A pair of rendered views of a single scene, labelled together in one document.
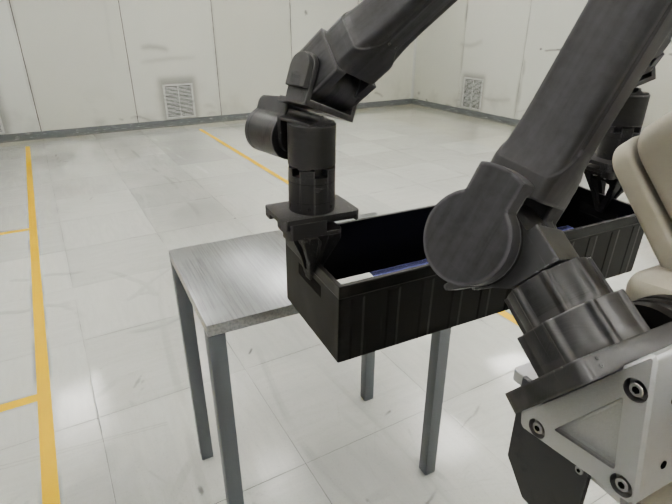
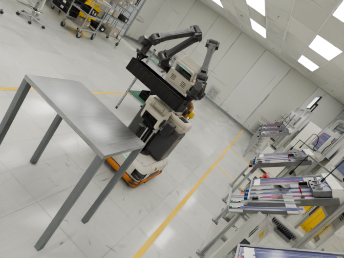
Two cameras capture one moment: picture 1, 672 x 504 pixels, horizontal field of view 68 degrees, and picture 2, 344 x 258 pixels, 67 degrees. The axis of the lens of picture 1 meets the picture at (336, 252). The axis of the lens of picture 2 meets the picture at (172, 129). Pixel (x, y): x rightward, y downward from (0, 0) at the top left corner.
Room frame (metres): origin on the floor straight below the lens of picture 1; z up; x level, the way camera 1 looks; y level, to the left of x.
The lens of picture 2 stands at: (2.09, 1.42, 1.50)
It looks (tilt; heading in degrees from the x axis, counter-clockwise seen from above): 17 degrees down; 222
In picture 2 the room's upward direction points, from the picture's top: 38 degrees clockwise
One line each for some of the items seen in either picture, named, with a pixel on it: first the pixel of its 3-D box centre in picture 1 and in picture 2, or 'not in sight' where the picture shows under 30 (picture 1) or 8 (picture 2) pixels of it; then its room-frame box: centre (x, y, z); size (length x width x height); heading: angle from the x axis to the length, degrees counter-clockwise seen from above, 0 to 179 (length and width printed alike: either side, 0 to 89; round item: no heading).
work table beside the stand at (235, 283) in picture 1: (312, 369); (61, 157); (1.29, 0.07, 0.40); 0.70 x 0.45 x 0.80; 117
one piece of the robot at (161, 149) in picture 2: not in sight; (159, 125); (0.12, -0.53, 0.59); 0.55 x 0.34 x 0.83; 117
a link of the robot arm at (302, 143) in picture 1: (308, 142); not in sight; (0.59, 0.03, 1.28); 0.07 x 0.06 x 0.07; 43
